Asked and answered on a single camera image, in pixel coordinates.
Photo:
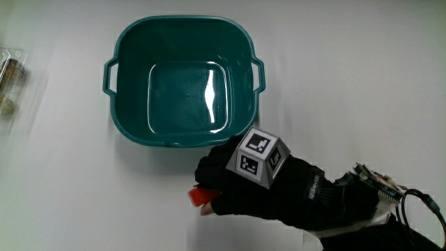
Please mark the clear plastic food container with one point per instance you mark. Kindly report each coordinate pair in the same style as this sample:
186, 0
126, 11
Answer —
12, 80

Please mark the person's right hand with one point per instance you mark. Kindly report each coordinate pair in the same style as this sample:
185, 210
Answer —
278, 195

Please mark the green plastic basin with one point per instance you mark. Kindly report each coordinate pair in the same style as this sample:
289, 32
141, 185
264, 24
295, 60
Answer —
188, 97

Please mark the red block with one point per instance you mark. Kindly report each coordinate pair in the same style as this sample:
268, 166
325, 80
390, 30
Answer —
199, 197

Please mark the person's right forearm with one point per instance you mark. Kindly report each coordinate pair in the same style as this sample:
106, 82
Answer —
383, 240

